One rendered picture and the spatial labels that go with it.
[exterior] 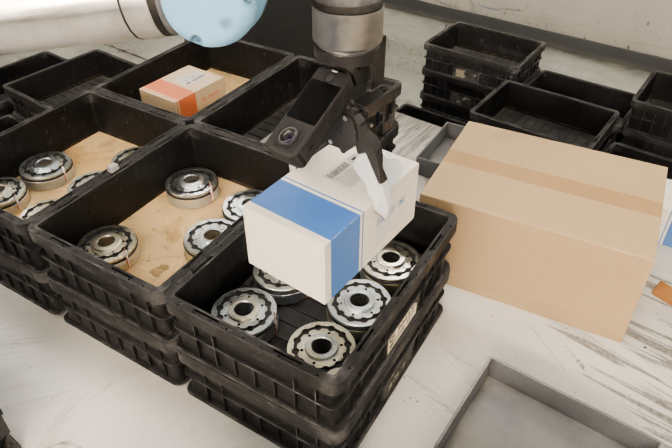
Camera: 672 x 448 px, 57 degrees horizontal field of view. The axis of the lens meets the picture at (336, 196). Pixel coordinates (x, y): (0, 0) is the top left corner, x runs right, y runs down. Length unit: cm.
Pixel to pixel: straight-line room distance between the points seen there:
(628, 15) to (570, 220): 298
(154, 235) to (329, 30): 66
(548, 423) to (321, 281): 52
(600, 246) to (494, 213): 18
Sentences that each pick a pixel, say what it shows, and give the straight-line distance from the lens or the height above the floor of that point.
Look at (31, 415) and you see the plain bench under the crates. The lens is 115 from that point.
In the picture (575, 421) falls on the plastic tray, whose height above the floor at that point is 70.
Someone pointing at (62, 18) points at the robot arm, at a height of 139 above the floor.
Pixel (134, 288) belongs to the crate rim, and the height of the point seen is 92.
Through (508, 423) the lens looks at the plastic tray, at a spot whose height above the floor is 70.
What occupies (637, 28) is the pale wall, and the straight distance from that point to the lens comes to 405.
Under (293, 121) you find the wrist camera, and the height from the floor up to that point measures 125.
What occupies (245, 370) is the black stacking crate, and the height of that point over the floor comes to 85.
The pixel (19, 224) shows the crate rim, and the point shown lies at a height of 93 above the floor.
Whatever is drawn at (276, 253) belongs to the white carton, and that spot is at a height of 109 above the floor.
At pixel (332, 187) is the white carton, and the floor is 113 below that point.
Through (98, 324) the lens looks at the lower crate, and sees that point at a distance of 116.
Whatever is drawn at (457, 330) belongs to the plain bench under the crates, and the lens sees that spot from 117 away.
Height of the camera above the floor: 157
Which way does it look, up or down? 37 degrees down
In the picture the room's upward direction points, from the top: straight up
